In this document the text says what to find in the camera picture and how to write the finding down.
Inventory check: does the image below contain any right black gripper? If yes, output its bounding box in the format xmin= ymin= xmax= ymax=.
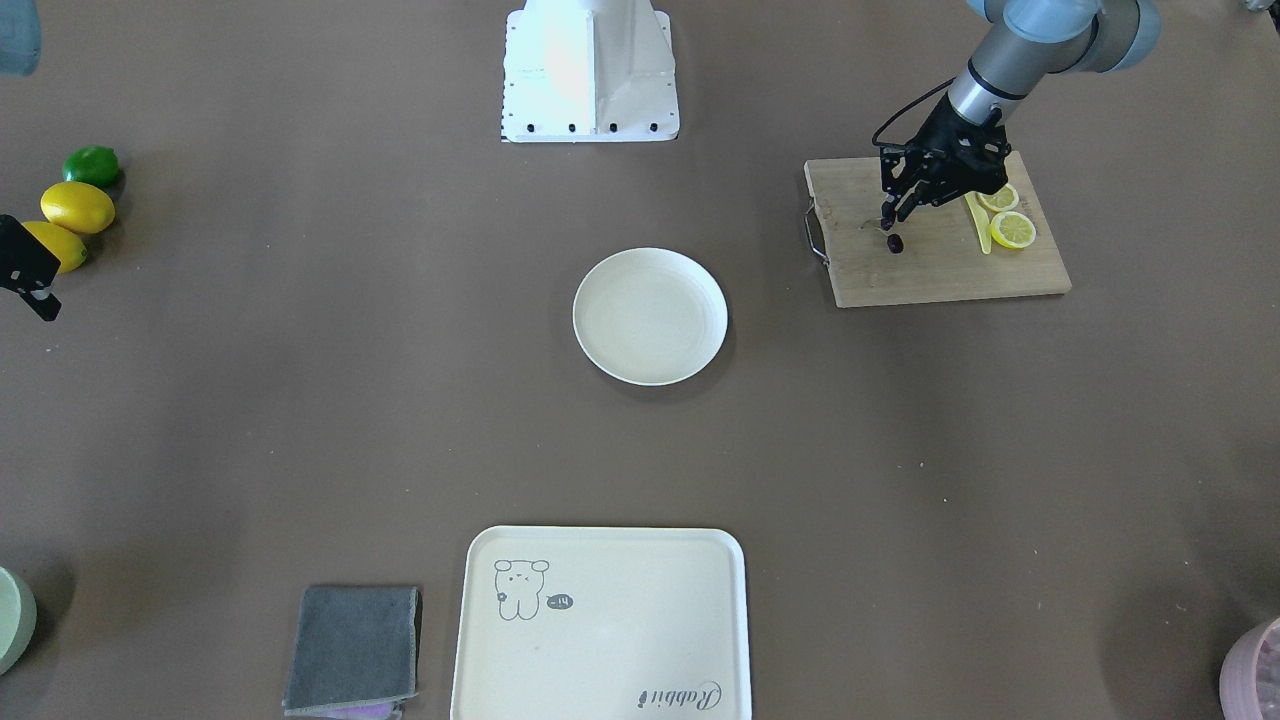
xmin=1 ymin=214 xmax=61 ymax=322

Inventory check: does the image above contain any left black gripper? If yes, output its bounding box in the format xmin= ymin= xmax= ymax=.
xmin=878 ymin=100 xmax=1011 ymax=225

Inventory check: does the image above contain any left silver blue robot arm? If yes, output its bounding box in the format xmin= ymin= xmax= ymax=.
xmin=872 ymin=1 xmax=1164 ymax=231

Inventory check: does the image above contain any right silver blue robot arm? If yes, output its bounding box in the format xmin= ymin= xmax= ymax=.
xmin=1 ymin=1 xmax=61 ymax=322

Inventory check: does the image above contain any cream rabbit tray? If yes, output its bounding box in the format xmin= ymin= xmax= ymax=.
xmin=451 ymin=525 xmax=753 ymax=719

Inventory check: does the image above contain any yellow lemon outer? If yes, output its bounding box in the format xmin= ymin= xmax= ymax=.
xmin=20 ymin=222 xmax=90 ymax=275

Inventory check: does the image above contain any wooden cutting board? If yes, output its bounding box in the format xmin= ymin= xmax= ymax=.
xmin=803 ymin=151 xmax=1073 ymax=307

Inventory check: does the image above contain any yellow plastic knife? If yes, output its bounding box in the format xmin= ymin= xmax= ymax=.
xmin=964 ymin=192 xmax=992 ymax=255

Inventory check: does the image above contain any lemon slice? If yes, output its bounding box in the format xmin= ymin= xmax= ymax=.
xmin=988 ymin=210 xmax=1038 ymax=250
xmin=975 ymin=184 xmax=1020 ymax=214

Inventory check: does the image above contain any yellow lemon near lime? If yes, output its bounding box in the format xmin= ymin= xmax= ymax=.
xmin=40 ymin=181 xmax=116 ymax=234

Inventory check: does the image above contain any green lime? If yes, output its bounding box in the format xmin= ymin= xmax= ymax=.
xmin=61 ymin=145 xmax=122 ymax=190

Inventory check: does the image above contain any cream round plate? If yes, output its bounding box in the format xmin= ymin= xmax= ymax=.
xmin=571 ymin=247 xmax=730 ymax=387

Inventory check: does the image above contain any mint green bowl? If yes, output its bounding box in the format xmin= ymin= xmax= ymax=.
xmin=1 ymin=568 xmax=38 ymax=675

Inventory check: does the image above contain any grey folded cloth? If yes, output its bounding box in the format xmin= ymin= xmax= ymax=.
xmin=282 ymin=585 xmax=420 ymax=719

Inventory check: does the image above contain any pink ice bowl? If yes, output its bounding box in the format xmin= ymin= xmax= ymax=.
xmin=1219 ymin=618 xmax=1279 ymax=719

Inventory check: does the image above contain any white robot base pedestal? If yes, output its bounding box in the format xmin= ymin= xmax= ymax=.
xmin=500 ymin=1 xmax=681 ymax=143

